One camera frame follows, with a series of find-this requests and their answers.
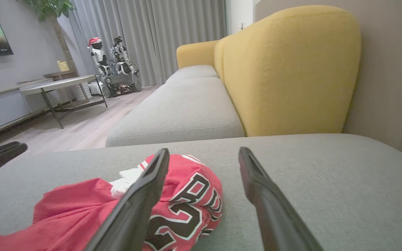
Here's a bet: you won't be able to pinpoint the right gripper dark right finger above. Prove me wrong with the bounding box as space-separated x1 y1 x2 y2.
238 147 323 251

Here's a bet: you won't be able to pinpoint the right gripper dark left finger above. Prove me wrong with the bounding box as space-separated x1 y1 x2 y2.
84 149 170 251

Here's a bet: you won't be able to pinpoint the red jersey with black lettering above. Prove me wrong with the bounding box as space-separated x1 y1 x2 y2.
142 154 223 251

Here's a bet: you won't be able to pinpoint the red garment with white panels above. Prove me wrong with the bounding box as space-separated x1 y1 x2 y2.
0 167 146 251

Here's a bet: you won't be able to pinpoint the low grey tv console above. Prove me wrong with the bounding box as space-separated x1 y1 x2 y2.
0 78 62 140

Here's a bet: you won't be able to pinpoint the large grey sofa chaise cushion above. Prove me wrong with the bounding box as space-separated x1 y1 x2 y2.
0 134 402 251

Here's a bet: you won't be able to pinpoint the grey coffee table metal legs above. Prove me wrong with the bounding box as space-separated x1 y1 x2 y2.
19 75 108 130

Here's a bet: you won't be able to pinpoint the wooden side table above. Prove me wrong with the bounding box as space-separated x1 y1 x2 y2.
43 70 80 101

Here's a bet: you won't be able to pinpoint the grey sofa seat cushion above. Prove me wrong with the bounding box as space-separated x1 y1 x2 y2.
165 65 219 84
106 77 246 147

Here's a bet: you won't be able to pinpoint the white bag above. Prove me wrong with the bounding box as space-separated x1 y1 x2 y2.
89 82 104 97

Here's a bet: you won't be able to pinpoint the toy robot with red hat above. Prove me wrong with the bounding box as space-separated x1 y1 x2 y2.
87 37 111 78

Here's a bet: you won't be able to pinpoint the green potted tree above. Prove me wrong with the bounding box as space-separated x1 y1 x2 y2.
21 0 80 74

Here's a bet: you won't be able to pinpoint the grey toy robot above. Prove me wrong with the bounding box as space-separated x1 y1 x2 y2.
110 35 139 76

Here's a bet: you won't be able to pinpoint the grey pleated curtain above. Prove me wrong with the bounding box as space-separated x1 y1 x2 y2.
58 0 228 88

